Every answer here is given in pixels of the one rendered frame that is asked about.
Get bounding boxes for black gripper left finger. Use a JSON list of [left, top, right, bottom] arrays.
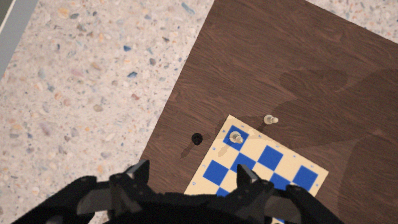
[[11, 160, 172, 224]]

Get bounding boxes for white pawn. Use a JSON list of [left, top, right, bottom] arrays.
[[264, 115, 278, 124]]

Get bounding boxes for blue and cream chessboard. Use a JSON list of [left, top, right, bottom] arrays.
[[184, 115, 329, 197]]

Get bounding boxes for white chess piece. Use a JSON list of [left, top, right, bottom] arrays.
[[229, 131, 243, 144]]

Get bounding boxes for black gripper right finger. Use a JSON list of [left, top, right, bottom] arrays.
[[207, 164, 345, 224]]

